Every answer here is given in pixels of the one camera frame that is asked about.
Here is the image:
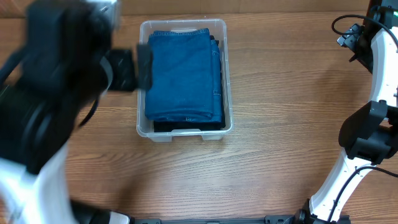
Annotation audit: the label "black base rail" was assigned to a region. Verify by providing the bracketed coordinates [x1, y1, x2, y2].
[130, 213, 352, 224]

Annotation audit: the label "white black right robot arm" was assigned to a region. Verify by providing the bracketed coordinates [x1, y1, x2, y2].
[286, 0, 397, 223]

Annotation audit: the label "clear plastic storage bin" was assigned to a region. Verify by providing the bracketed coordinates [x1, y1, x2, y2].
[136, 19, 234, 142]

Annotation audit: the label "blue denim jeans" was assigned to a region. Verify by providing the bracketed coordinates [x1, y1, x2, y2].
[145, 28, 222, 123]

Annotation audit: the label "black cloth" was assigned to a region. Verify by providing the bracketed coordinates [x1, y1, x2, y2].
[153, 121, 203, 132]
[210, 35, 219, 48]
[201, 72, 225, 131]

